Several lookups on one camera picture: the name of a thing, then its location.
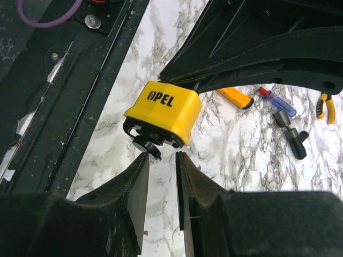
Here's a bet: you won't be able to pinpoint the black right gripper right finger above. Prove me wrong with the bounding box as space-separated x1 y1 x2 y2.
176 152 342 256

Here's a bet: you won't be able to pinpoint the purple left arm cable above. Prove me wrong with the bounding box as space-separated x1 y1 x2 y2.
17 0 83 28

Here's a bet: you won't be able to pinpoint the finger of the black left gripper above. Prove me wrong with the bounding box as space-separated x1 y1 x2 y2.
160 1 342 83
199 26 342 95

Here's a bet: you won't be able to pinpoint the black T-handle socket tool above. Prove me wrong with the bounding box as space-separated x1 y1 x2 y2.
273 110 309 160

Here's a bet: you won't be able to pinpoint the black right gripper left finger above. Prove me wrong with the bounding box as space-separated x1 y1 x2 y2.
1 153 150 256

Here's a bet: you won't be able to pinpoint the blue red screwdriver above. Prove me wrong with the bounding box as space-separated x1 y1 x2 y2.
258 87 297 117

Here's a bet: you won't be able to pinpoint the yellow handled pliers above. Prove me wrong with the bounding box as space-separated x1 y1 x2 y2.
316 92 337 125

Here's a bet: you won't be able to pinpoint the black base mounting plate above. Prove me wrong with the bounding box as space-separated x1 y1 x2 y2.
1 1 148 195

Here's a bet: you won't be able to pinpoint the yellow padlock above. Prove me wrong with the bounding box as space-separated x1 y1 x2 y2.
123 81 203 160

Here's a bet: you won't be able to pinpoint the yellow utility knife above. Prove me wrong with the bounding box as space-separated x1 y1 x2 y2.
217 87 254 110

